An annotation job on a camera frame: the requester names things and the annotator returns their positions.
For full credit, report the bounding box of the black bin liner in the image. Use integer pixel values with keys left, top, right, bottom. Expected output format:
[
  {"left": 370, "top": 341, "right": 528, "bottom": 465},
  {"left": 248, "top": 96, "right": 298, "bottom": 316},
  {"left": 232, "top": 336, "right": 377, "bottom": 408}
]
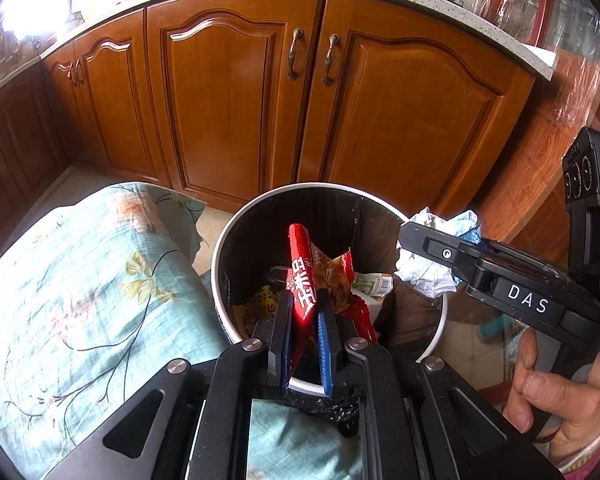
[{"left": 217, "top": 187, "right": 443, "bottom": 436}]

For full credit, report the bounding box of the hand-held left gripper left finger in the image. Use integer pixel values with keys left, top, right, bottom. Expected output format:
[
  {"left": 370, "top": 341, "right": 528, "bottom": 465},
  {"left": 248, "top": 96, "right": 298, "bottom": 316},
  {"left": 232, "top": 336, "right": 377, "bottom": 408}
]
[{"left": 45, "top": 287, "right": 296, "bottom": 480}]

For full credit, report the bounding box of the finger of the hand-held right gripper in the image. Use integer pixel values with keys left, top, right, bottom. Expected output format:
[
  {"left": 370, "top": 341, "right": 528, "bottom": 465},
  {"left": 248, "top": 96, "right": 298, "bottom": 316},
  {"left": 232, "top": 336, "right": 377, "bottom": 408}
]
[
  {"left": 479, "top": 240, "right": 565, "bottom": 275},
  {"left": 396, "top": 219, "right": 482, "bottom": 282}
]

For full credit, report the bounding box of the white round waste bin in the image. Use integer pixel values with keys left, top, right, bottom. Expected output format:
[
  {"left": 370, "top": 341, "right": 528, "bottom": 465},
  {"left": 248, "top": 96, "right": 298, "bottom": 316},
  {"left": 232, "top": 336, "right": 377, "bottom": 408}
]
[{"left": 211, "top": 183, "right": 450, "bottom": 397}]

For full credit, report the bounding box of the white paper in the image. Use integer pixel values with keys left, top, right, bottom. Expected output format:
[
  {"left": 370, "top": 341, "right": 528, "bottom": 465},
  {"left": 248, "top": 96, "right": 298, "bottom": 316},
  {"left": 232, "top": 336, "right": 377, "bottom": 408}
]
[{"left": 394, "top": 207, "right": 482, "bottom": 297}]

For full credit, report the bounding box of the wooden cabinet door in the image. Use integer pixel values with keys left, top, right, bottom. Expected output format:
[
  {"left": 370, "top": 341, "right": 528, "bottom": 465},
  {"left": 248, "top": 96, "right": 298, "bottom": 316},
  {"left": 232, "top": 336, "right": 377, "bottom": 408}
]
[
  {"left": 42, "top": 40, "right": 111, "bottom": 172},
  {"left": 145, "top": 0, "right": 328, "bottom": 211},
  {"left": 72, "top": 10, "right": 170, "bottom": 184},
  {"left": 300, "top": 0, "right": 536, "bottom": 221},
  {"left": 0, "top": 67, "right": 71, "bottom": 201}
]

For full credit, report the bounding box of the floral light blue blanket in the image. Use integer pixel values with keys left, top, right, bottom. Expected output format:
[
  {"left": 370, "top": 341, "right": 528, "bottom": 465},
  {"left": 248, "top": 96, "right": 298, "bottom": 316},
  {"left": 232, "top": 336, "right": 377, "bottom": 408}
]
[{"left": 0, "top": 182, "right": 366, "bottom": 480}]

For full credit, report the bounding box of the plastic-wrapped wooden furniture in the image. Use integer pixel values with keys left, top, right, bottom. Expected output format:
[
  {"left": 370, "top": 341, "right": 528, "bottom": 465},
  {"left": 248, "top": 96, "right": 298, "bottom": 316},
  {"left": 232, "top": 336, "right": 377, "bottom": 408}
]
[{"left": 447, "top": 0, "right": 600, "bottom": 266}]

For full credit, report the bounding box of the long red snack packet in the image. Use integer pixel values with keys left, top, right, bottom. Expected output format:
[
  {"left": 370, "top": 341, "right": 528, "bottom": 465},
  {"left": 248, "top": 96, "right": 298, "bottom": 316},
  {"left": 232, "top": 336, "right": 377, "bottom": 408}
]
[{"left": 285, "top": 223, "right": 322, "bottom": 376}]

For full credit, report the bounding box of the metal dish rack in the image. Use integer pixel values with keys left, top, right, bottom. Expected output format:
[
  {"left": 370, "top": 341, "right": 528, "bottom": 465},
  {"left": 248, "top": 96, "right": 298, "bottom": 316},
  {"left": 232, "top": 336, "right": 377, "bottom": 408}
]
[{"left": 0, "top": 25, "right": 42, "bottom": 69}]

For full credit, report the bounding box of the person's right hand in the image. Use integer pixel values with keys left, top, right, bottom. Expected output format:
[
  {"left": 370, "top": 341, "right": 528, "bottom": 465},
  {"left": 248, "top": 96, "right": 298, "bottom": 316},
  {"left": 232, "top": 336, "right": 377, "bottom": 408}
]
[{"left": 502, "top": 330, "right": 600, "bottom": 466}]

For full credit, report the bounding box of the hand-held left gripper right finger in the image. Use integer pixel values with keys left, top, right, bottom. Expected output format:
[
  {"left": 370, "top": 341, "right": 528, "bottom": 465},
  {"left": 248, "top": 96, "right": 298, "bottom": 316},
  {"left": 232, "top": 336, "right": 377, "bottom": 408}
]
[{"left": 316, "top": 287, "right": 563, "bottom": 480}]

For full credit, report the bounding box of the orange brown snack packet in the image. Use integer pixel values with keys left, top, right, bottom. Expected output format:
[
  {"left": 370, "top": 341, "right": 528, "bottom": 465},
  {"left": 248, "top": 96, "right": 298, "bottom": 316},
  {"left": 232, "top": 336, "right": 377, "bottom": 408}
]
[{"left": 307, "top": 247, "right": 356, "bottom": 311}]

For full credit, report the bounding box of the yellow snack packet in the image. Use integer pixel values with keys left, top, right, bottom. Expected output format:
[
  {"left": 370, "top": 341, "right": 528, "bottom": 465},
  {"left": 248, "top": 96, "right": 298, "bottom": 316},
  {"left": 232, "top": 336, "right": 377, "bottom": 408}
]
[{"left": 242, "top": 285, "right": 281, "bottom": 333}]

